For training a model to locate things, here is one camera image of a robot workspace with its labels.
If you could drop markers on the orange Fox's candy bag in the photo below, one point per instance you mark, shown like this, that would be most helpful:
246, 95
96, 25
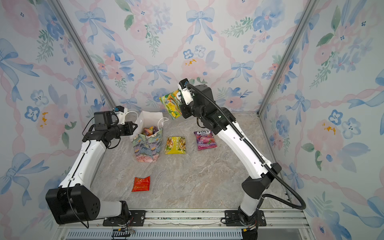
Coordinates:
150, 131

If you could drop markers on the green lemon candy bag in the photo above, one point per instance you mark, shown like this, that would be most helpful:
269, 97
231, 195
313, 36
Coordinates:
172, 102

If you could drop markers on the floral paper gift bag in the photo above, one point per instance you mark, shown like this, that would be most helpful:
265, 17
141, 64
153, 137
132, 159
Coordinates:
147, 149

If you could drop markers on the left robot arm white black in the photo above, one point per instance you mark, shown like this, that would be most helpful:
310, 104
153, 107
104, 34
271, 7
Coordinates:
72, 201

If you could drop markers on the left aluminium corner post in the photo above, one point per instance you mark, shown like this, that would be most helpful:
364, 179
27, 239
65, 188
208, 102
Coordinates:
81, 49

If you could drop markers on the small red snack packet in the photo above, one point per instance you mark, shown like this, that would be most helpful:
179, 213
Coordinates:
141, 184

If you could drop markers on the purple berries candy bag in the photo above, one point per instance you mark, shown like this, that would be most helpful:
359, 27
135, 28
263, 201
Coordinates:
205, 140

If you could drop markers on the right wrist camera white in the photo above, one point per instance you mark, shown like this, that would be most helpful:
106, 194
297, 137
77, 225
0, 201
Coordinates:
186, 95

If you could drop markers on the aluminium corner post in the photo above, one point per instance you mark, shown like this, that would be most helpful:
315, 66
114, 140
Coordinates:
81, 49
299, 31

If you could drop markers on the yellow candy bag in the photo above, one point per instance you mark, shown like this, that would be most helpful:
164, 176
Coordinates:
175, 145

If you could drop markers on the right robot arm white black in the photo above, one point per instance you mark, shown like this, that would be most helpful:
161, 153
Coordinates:
198, 101

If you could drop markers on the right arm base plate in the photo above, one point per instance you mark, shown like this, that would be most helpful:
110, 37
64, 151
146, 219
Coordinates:
236, 218

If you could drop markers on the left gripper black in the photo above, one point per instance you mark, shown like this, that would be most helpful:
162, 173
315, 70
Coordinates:
128, 124

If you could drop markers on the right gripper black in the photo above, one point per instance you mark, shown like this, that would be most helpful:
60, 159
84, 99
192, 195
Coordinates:
185, 110

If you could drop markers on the right aluminium corner post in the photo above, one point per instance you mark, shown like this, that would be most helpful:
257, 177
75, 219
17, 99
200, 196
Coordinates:
299, 31

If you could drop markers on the aluminium mounting rail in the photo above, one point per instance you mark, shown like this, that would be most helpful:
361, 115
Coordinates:
215, 218

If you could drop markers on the black connector with wires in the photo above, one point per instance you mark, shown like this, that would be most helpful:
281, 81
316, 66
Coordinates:
124, 232

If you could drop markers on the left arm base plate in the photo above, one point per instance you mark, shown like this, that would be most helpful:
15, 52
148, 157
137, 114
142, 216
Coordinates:
133, 218

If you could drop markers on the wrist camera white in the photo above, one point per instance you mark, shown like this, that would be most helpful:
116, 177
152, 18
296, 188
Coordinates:
186, 95
110, 118

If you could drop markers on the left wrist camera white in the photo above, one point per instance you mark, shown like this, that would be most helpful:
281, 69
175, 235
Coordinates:
110, 118

